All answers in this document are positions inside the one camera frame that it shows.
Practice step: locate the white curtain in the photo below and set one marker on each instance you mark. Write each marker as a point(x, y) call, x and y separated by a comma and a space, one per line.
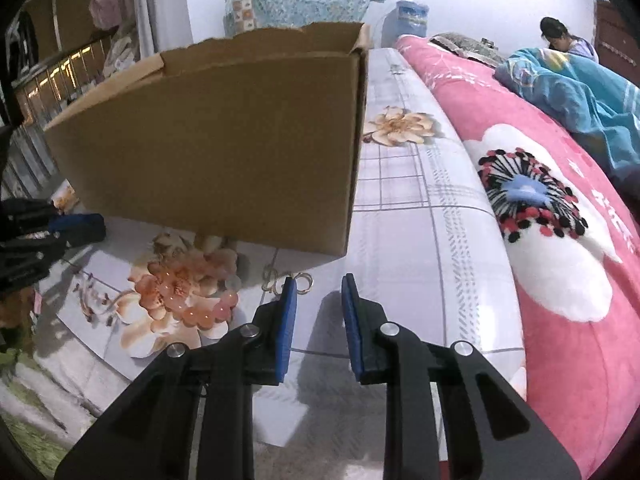
point(155, 5)

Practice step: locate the blue printed blanket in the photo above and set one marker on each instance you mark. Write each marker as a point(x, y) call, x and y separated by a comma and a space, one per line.
point(575, 95)

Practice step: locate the pink floral blanket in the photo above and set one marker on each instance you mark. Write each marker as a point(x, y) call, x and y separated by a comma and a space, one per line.
point(575, 310)

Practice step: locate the brown door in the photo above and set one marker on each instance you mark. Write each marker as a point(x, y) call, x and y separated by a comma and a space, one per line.
point(617, 30)

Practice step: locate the pink hanging clothes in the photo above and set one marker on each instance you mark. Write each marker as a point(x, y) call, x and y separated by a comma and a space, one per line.
point(107, 2)

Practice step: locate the metal rack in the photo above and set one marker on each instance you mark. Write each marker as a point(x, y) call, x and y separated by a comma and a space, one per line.
point(50, 75)

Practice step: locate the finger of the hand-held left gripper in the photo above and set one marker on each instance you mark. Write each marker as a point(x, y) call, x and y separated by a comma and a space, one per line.
point(77, 227)
point(30, 260)

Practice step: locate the grey patterned blanket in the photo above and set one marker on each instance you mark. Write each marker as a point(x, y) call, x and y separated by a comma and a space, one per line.
point(465, 45)

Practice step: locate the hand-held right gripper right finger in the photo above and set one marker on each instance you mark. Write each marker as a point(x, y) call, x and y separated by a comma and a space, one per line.
point(352, 332)

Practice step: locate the blue water jug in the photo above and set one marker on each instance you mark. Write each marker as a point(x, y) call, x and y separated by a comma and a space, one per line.
point(410, 20)

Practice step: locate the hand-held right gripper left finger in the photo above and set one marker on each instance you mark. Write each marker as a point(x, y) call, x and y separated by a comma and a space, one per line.
point(285, 332)

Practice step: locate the cardboard box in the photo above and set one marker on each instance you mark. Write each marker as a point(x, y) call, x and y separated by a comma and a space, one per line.
point(225, 135)

